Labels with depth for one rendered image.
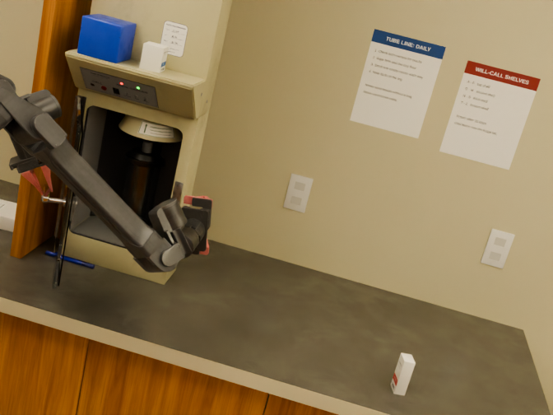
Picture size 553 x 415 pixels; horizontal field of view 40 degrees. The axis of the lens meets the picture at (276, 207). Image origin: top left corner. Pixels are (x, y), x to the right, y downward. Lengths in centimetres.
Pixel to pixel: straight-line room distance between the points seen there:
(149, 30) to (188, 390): 88
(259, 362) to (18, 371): 61
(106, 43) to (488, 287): 136
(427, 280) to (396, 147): 43
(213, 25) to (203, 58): 8
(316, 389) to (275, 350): 17
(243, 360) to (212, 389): 11
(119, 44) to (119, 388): 82
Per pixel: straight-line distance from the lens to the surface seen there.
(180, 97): 184
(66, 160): 155
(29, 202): 205
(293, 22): 228
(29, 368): 201
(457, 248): 239
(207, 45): 189
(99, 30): 186
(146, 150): 208
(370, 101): 228
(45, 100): 183
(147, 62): 185
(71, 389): 199
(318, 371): 185
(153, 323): 189
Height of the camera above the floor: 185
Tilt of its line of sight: 19 degrees down
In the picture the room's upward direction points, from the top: 14 degrees clockwise
